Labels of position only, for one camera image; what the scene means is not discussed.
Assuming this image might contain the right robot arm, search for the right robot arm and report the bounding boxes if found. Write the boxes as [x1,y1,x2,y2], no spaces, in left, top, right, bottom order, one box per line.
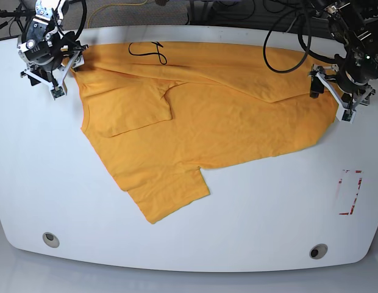
[16,0,88,99]

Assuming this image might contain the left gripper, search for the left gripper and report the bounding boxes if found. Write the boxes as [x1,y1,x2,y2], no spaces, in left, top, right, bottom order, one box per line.
[308,64,376,119]

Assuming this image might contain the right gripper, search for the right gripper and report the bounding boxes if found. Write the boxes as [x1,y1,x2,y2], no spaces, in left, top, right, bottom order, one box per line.
[20,45,84,91]

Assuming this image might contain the left grey table grommet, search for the left grey table grommet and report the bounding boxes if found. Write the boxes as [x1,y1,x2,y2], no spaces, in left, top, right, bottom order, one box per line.
[43,233,60,248]

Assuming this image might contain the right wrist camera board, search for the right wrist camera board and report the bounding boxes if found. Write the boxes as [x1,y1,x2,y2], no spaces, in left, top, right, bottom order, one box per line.
[51,86,67,99]

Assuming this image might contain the right grey table grommet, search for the right grey table grommet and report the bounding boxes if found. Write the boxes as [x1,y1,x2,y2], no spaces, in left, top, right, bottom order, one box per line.
[309,244,328,260]

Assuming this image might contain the black tripod stand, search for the black tripod stand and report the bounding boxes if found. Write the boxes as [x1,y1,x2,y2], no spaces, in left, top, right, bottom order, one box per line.
[0,1,35,37]

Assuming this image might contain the orange T-shirt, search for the orange T-shirt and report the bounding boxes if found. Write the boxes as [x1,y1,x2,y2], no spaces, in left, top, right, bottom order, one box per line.
[73,42,338,223]

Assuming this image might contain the grey table grommet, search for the grey table grommet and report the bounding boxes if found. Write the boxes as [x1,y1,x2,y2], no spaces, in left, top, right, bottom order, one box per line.
[309,244,328,260]
[43,233,60,248]

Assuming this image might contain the red tape rectangle marking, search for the red tape rectangle marking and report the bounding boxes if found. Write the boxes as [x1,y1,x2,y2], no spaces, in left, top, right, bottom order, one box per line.
[335,169,363,215]

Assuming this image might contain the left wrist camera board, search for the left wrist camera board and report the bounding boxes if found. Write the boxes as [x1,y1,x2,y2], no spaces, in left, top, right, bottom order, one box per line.
[341,110,356,123]

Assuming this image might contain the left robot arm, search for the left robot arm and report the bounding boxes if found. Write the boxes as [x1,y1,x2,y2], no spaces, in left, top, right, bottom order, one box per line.
[283,1,378,123]

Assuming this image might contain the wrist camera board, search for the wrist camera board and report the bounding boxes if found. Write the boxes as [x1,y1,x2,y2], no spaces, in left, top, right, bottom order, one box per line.
[341,110,356,123]
[51,86,67,99]

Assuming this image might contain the yellow cable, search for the yellow cable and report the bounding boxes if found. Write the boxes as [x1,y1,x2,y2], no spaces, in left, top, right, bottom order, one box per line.
[87,0,150,29]

